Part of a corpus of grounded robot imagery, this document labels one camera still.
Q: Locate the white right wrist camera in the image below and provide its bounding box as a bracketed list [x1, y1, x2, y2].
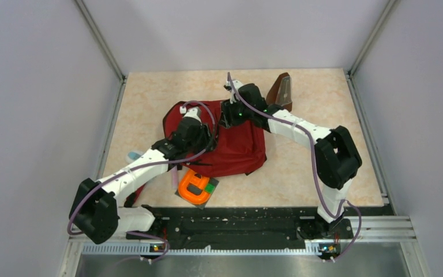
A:
[224, 79, 244, 104]

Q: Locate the red backpack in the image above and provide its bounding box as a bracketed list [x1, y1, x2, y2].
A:
[169, 101, 266, 183]

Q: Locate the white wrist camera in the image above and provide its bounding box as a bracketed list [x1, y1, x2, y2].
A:
[179, 106, 201, 122]
[224, 79, 244, 104]

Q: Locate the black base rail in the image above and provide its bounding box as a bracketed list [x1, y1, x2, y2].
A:
[146, 207, 357, 250]

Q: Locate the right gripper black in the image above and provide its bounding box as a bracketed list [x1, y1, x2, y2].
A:
[219, 95, 254, 129]

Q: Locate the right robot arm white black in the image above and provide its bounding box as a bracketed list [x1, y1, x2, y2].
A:
[220, 80, 362, 238]

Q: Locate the green toy block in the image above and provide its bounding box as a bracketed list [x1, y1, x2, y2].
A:
[204, 183, 216, 193]

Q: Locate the brown wooden metronome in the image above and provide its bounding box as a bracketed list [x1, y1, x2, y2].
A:
[266, 72, 292, 111]

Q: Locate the pink eraser stick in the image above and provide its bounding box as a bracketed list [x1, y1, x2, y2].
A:
[171, 168, 179, 190]

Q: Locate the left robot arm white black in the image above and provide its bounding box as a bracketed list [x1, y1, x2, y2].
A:
[67, 115, 217, 244]

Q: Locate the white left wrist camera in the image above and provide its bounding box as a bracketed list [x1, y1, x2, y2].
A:
[179, 106, 201, 122]

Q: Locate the aluminium frame post left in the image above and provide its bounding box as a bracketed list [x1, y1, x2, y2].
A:
[72, 0, 126, 83]

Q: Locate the aluminium frame post right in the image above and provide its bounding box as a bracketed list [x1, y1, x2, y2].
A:
[347, 0, 401, 79]

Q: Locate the light blue blister pack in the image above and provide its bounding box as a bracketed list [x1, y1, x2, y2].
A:
[125, 151, 144, 164]

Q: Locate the aluminium frame post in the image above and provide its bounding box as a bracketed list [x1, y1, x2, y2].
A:
[347, 0, 401, 79]
[72, 0, 126, 83]

